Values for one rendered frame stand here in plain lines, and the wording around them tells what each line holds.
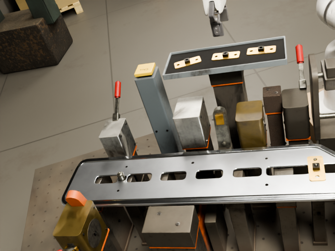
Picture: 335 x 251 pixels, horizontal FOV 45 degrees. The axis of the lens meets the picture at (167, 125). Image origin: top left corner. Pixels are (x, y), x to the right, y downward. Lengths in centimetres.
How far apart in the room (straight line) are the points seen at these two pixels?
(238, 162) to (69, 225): 47
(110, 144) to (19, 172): 202
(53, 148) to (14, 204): 56
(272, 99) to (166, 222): 46
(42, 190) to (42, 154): 151
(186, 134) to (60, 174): 79
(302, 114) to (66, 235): 69
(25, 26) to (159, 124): 321
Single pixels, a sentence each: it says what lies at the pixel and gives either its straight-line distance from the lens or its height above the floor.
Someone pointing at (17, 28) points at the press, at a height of 49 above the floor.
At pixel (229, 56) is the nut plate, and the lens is 125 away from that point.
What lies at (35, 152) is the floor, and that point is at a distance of 333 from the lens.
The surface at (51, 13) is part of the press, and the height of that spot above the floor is 50.
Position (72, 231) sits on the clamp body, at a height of 106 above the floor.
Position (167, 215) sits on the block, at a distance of 99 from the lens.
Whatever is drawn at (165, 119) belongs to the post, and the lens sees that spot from 138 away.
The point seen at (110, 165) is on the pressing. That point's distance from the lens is 124.
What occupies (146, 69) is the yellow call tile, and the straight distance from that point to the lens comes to 131.
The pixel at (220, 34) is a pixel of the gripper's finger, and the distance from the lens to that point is 116.
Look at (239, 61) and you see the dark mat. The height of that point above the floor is 116.
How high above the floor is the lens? 177
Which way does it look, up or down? 36 degrees down
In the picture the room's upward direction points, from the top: 19 degrees counter-clockwise
